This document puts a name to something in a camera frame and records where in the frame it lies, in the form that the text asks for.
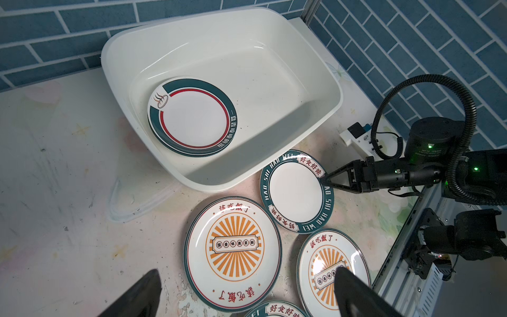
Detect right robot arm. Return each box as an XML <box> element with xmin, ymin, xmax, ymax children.
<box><xmin>322</xmin><ymin>74</ymin><xmax>506</xmax><ymax>261</ymax></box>

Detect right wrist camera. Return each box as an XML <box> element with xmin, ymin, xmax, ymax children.
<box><xmin>339</xmin><ymin>122</ymin><xmax>396</xmax><ymax>161</ymax></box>

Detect orange sunburst plate lower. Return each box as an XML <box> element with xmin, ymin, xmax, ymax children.
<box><xmin>297</xmin><ymin>229</ymin><xmax>371</xmax><ymax>316</ymax></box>

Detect orange sunburst plate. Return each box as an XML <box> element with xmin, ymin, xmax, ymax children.
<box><xmin>297</xmin><ymin>229</ymin><xmax>371</xmax><ymax>316</ymax></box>
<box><xmin>183</xmin><ymin>196</ymin><xmax>282</xmax><ymax>313</ymax></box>

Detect green rim plate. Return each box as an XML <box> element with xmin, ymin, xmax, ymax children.
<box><xmin>260</xmin><ymin>149</ymin><xmax>335</xmax><ymax>235</ymax></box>
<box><xmin>245</xmin><ymin>301</ymin><xmax>308</xmax><ymax>317</ymax></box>
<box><xmin>148</xmin><ymin>107</ymin><xmax>237</xmax><ymax>157</ymax></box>

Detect orange sunburst plate upper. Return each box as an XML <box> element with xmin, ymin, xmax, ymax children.
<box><xmin>183</xmin><ymin>196</ymin><xmax>282</xmax><ymax>313</ymax></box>

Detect green red ring plate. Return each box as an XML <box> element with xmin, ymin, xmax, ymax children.
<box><xmin>147</xmin><ymin>77</ymin><xmax>238</xmax><ymax>157</ymax></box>

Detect white plastic bin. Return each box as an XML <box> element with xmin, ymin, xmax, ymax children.
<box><xmin>102</xmin><ymin>7</ymin><xmax>343</xmax><ymax>192</ymax></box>

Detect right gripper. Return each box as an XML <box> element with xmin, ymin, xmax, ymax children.
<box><xmin>323</xmin><ymin>157</ymin><xmax>444</xmax><ymax>194</ymax></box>

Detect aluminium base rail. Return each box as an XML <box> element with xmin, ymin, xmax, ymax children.
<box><xmin>372</xmin><ymin>186</ymin><xmax>506</xmax><ymax>316</ymax></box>

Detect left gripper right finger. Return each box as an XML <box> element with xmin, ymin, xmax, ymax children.
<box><xmin>334</xmin><ymin>267</ymin><xmax>402</xmax><ymax>317</ymax></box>

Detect right corner aluminium post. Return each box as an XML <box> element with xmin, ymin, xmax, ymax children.
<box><xmin>301</xmin><ymin>0</ymin><xmax>322</xmax><ymax>24</ymax></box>

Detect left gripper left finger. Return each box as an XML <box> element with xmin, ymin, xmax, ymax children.
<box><xmin>99</xmin><ymin>269</ymin><xmax>162</xmax><ymax>317</ymax></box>

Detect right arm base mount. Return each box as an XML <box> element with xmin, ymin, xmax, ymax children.
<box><xmin>402</xmin><ymin>208</ymin><xmax>456</xmax><ymax>281</ymax></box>

